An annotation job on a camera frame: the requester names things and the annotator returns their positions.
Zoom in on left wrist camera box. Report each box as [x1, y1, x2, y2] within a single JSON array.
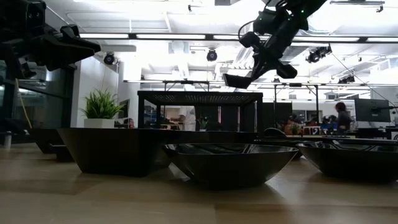
[[18, 0, 48, 34]]

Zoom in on black computer monitor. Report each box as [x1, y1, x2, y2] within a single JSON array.
[[354, 98, 392, 123]]

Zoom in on rounded black plate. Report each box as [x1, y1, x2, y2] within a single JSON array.
[[253, 138, 301, 149], [331, 139, 398, 146]]

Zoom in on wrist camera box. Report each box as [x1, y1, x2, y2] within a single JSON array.
[[18, 0, 48, 34], [238, 30, 261, 50]]

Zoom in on black ceiling spotlight cluster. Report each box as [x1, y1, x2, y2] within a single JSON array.
[[305, 45, 333, 64]]

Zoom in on yellow cable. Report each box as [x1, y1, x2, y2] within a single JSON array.
[[14, 77, 33, 129]]

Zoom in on long ceiling light bar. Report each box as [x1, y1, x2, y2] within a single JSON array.
[[79, 32, 398, 44]]

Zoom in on black aluminium table frame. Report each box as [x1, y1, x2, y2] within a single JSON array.
[[0, 127, 398, 146]]

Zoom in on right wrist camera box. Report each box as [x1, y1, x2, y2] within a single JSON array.
[[238, 30, 261, 50]]

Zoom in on black wall screen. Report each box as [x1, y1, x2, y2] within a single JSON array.
[[117, 98, 131, 119]]

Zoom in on black ceiling track fixture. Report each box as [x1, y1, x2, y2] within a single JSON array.
[[329, 0, 386, 14]]

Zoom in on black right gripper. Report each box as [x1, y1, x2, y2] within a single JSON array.
[[223, 29, 299, 90]]

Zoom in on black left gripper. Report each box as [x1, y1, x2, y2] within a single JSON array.
[[0, 18, 101, 80]]

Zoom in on black perforated metal rack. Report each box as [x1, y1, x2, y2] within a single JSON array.
[[137, 90, 264, 139]]

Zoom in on leaf-shaped black plate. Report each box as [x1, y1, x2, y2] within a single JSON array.
[[167, 142, 300, 190], [295, 141, 398, 184]]

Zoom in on green plant in white pot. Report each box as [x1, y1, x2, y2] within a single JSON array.
[[80, 88, 125, 129]]

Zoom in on black background gantry frame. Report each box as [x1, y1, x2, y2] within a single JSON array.
[[272, 82, 320, 125]]

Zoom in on black curved handle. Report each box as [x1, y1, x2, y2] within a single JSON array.
[[263, 127, 287, 138]]

